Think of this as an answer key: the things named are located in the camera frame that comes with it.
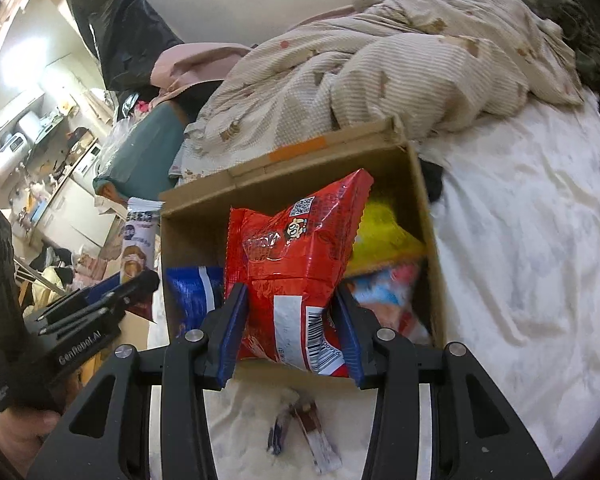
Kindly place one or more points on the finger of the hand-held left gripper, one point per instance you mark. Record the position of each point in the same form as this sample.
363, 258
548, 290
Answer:
130, 290

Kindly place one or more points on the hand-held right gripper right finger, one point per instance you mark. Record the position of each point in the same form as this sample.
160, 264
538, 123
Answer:
347, 340

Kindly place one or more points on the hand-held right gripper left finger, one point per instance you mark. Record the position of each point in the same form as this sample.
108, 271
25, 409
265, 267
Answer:
232, 330

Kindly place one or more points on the white snack bar packet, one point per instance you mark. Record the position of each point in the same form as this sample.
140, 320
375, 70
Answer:
140, 240

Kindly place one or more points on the brown cardboard box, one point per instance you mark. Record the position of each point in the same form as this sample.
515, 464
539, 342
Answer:
195, 230

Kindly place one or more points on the yellow snack packet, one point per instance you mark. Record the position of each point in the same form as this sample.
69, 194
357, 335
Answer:
380, 245

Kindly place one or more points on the person's left hand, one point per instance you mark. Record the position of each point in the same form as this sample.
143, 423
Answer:
22, 435

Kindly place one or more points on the blue snack packet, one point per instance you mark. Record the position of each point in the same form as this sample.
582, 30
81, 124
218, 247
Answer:
192, 295

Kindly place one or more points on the white and red snack packet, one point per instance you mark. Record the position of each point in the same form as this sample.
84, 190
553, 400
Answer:
395, 285

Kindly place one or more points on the white kitchen cabinet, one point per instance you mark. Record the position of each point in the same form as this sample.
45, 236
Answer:
75, 210

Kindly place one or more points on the small white red packet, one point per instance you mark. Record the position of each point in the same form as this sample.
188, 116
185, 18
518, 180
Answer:
317, 440

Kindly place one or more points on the small dark blue packet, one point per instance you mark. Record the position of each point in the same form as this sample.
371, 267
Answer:
279, 435

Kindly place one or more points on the teal cushion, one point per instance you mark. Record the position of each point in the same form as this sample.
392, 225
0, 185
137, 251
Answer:
145, 150

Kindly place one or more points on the black cloth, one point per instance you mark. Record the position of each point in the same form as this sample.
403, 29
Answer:
432, 180

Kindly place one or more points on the white bed sheet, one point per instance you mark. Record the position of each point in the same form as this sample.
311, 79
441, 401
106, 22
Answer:
520, 260

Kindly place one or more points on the pink garment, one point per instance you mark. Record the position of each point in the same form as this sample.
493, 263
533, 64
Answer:
190, 60

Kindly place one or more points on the black plastic bag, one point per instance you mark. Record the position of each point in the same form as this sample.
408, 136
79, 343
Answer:
125, 25

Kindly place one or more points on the beige printed blanket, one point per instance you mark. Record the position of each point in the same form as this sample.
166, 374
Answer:
380, 60

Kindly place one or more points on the dark green garment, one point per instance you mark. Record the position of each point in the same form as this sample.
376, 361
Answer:
570, 15

